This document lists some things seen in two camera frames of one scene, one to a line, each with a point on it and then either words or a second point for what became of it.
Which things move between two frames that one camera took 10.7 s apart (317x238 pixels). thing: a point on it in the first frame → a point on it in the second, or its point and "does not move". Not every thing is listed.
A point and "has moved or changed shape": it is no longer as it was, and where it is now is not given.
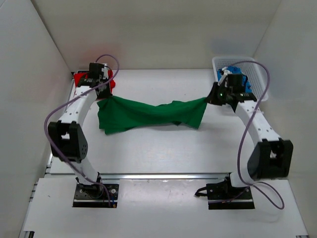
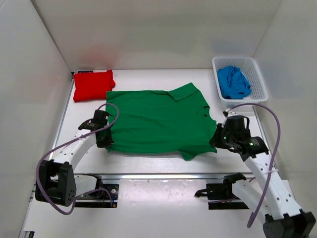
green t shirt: x=115 y=113 has moved or changed shape
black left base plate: x=94 y=195 does not move
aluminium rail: x=144 y=176 does not move
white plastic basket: x=257 y=83 does not move
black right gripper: x=211 y=98 → x=215 y=141
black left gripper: x=106 y=94 → x=107 y=143
